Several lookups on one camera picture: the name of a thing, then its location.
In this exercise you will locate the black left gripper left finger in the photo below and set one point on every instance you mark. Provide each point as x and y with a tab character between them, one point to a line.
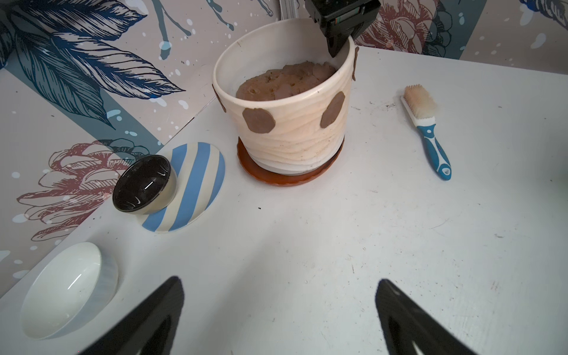
150	328

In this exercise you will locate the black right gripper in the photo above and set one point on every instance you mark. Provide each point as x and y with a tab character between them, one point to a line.
340	20

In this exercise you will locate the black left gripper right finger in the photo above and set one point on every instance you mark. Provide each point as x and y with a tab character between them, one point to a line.
408	329

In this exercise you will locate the white ceramic flower pot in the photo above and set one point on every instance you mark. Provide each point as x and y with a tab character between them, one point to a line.
299	134

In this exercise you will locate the blue white scrub brush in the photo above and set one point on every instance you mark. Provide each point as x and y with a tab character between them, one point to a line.
421	109

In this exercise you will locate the terracotta pot saucer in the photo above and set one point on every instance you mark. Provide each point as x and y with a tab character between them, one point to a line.
274	179

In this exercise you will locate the small white bowl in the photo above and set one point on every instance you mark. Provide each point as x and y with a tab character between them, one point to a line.
71	290

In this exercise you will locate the small black bowl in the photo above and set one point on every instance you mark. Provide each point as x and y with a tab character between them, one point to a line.
147	187

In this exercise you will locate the blue striped plate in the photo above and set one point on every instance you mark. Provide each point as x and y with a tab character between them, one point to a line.
200	169

